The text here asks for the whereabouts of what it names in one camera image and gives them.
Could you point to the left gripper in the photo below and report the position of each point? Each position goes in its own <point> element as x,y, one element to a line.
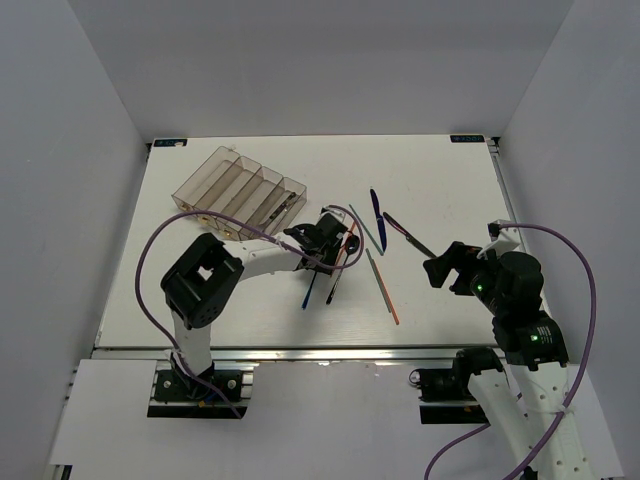
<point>329,259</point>

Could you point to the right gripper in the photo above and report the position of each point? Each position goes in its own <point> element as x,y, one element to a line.
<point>462,257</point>

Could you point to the black spoon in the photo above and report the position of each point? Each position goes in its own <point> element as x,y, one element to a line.
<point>353,245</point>

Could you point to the rainbow iridescent spoon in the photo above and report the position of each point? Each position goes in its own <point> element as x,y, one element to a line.
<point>307,296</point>

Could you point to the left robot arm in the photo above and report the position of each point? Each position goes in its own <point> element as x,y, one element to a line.
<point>200,283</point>

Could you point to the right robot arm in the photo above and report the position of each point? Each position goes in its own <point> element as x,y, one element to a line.
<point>526,392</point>

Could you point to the orange chopstick near spoons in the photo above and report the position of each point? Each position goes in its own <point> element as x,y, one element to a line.
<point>344,243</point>

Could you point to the teal chopstick upper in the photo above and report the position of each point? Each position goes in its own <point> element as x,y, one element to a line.
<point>366,230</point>

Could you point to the teal chopstick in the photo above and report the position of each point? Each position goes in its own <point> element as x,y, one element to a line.
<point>378,279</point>
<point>366,230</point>

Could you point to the orange chopstick lower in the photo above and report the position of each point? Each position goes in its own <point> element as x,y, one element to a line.
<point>393,311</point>

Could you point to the teal chopstick lower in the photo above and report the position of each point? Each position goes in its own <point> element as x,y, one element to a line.
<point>378,279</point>

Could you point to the blue iridescent knife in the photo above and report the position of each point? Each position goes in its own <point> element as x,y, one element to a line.
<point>379,220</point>

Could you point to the black iridescent knife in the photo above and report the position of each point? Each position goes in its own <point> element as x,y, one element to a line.
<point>408,236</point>

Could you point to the clear acrylic utensil organizer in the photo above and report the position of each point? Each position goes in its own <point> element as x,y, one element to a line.
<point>239,187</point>

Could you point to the blue label right corner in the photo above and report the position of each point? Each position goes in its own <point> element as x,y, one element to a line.
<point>466,138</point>

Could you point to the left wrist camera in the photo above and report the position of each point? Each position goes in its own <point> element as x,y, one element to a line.
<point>339,214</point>

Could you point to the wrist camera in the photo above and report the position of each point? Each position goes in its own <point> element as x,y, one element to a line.
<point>503,239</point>
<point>339,214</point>

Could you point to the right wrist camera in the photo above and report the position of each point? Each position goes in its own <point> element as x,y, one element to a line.
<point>503,239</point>

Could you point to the aluminium table edge rail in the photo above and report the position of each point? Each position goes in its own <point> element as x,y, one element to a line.
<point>291,354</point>

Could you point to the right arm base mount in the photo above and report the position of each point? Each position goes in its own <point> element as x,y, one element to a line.
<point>443,401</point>

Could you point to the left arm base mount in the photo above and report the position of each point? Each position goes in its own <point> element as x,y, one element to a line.
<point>175,396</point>

